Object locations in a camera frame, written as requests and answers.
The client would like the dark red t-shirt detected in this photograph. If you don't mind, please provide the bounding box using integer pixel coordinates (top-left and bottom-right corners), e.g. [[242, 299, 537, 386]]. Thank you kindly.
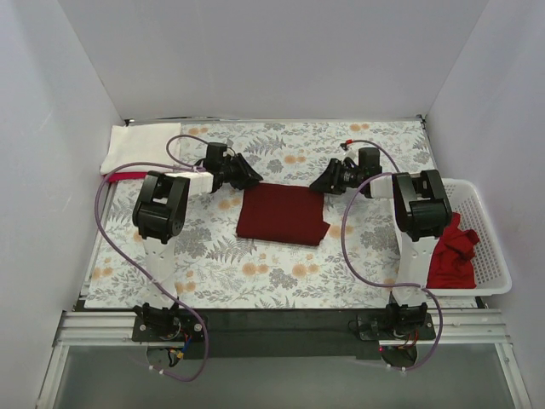
[[236, 183, 330, 246]]

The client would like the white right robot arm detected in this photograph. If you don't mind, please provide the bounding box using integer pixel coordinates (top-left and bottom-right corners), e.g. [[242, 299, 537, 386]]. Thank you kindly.
[[310, 142, 452, 339]]

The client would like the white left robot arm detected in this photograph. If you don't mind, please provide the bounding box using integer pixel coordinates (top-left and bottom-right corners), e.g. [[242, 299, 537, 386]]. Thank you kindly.
[[132, 142, 263, 341]]

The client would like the folded pink-red t-shirt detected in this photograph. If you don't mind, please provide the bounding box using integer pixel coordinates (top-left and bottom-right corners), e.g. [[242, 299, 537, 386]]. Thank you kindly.
[[103, 172, 146, 183]]

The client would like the bright red t-shirt in basket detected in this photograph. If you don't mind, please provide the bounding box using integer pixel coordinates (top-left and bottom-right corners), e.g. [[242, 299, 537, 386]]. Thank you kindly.
[[427, 212, 480, 290]]

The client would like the white plastic laundry basket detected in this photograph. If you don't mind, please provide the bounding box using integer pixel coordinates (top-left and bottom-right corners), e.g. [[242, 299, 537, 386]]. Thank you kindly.
[[428, 179, 512, 297]]

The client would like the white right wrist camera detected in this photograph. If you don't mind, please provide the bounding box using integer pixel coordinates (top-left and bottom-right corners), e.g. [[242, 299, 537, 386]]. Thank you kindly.
[[340, 139, 358, 160]]

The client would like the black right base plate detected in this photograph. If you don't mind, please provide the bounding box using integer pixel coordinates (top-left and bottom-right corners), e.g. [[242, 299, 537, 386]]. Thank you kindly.
[[349, 310, 436, 341]]

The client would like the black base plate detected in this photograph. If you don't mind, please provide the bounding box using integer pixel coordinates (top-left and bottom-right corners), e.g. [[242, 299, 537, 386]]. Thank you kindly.
[[349, 310, 436, 341], [131, 303, 204, 342]]

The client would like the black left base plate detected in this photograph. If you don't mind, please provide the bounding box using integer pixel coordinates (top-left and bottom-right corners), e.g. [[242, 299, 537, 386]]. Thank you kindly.
[[131, 303, 204, 342]]

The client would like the aluminium frame rail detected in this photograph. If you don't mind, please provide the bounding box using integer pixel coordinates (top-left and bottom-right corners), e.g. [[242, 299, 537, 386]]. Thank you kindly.
[[35, 310, 146, 409]]

